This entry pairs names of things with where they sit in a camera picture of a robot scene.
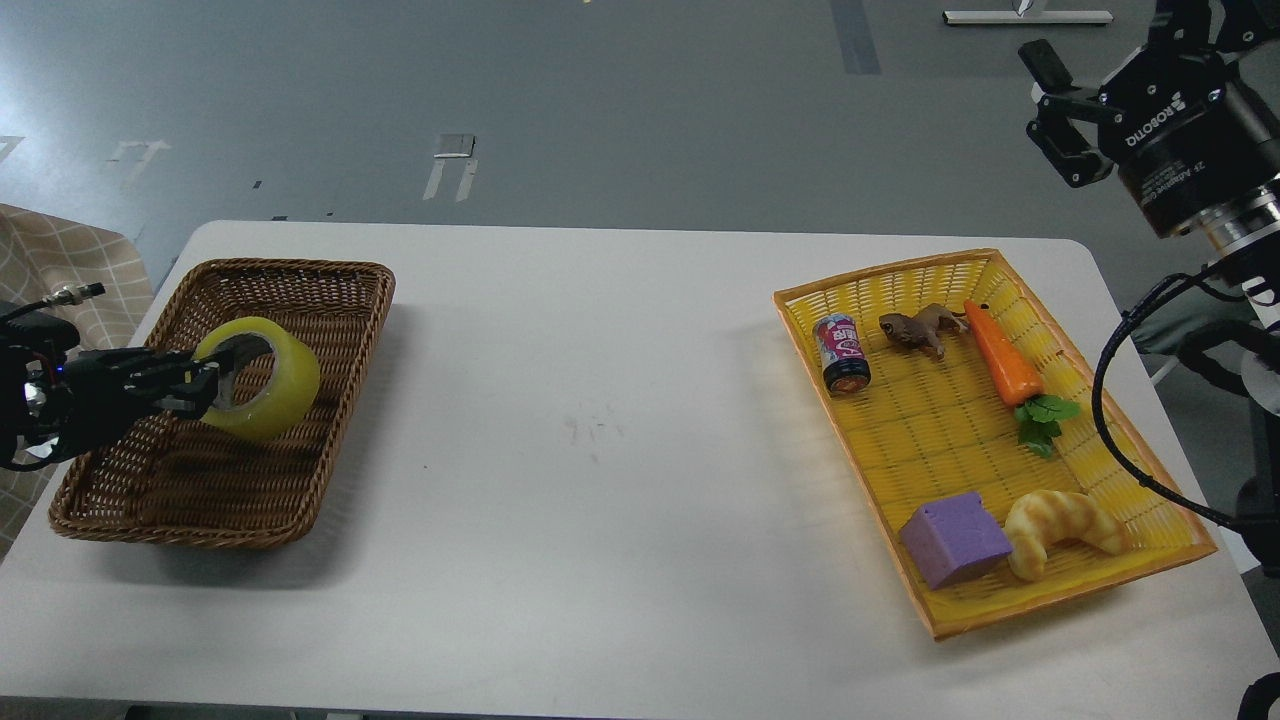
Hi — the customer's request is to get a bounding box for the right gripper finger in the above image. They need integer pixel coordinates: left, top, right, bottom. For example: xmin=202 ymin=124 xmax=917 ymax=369
xmin=1146 ymin=1 xmax=1279 ymax=60
xmin=1018 ymin=38 xmax=1116 ymax=188

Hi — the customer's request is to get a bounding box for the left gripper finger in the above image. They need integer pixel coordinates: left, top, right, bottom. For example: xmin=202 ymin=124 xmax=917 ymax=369
xmin=150 ymin=360 xmax=224 ymax=420

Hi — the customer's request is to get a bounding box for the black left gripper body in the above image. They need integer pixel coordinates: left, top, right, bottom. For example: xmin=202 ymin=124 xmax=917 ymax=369
xmin=55 ymin=348 xmax=160 ymax=456

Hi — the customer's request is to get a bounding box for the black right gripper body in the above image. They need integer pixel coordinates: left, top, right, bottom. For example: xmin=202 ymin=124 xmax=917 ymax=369
xmin=1098 ymin=47 xmax=1279 ymax=238

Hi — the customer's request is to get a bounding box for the yellow tape roll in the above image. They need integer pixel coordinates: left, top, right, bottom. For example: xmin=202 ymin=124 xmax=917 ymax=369
xmin=193 ymin=316 xmax=320 ymax=442

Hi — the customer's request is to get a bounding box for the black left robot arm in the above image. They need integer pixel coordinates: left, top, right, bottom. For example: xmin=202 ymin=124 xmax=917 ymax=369
xmin=1 ymin=283 xmax=237 ymax=471

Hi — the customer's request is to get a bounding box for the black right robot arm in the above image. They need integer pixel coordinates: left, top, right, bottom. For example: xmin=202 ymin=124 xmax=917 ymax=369
xmin=1018 ymin=1 xmax=1279 ymax=578

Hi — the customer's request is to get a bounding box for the brown wicker basket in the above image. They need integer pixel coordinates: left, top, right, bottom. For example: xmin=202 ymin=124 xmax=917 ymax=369
xmin=47 ymin=258 xmax=396 ymax=550

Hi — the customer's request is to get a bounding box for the beige checkered cloth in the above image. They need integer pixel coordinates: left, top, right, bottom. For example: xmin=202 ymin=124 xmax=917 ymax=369
xmin=0 ymin=205 xmax=156 ymax=561

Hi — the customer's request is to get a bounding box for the person in green clothing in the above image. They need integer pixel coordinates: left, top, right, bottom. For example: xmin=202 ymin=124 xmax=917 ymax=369
xmin=1132 ymin=290 xmax=1258 ymax=356

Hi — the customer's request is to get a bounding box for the brown toy animal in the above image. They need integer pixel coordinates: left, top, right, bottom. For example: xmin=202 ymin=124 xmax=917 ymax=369
xmin=877 ymin=304 xmax=970 ymax=361

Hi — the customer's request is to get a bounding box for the orange toy carrot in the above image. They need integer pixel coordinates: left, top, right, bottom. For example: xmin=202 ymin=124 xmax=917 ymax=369
xmin=963 ymin=300 xmax=1080 ymax=457

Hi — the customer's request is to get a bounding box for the red soda can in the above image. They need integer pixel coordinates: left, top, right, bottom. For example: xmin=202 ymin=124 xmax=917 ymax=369
xmin=812 ymin=313 xmax=872 ymax=397

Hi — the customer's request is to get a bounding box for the yellow plastic basket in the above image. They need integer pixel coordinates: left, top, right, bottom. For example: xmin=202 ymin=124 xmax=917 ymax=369
xmin=773 ymin=249 xmax=1217 ymax=641

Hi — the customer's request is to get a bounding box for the toy croissant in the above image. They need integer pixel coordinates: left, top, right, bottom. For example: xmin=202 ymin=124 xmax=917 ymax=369
xmin=1002 ymin=489 xmax=1132 ymax=582

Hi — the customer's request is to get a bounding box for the purple foam cube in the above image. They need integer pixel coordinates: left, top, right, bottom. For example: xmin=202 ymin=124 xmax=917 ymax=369
xmin=899 ymin=491 xmax=1012 ymax=591

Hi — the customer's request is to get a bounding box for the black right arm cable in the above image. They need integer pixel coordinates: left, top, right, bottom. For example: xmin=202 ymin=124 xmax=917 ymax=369
xmin=1091 ymin=263 xmax=1251 ymax=530

